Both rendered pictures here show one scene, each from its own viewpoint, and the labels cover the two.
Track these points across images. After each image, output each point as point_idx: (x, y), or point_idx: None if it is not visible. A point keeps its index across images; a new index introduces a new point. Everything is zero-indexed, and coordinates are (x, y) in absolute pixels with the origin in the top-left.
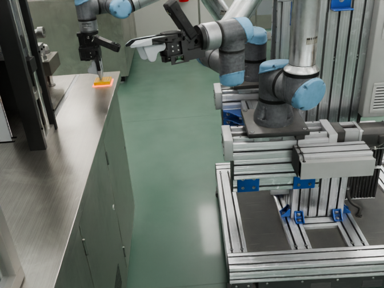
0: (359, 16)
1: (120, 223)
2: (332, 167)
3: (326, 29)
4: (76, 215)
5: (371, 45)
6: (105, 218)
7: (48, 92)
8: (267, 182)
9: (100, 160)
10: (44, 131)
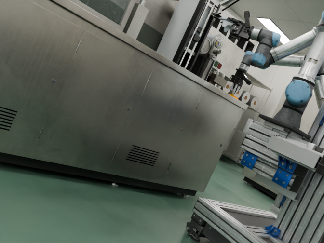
0: None
1: (180, 150)
2: (288, 147)
3: None
4: (152, 49)
5: None
6: (170, 114)
7: (196, 57)
8: (260, 166)
9: (191, 94)
10: (181, 63)
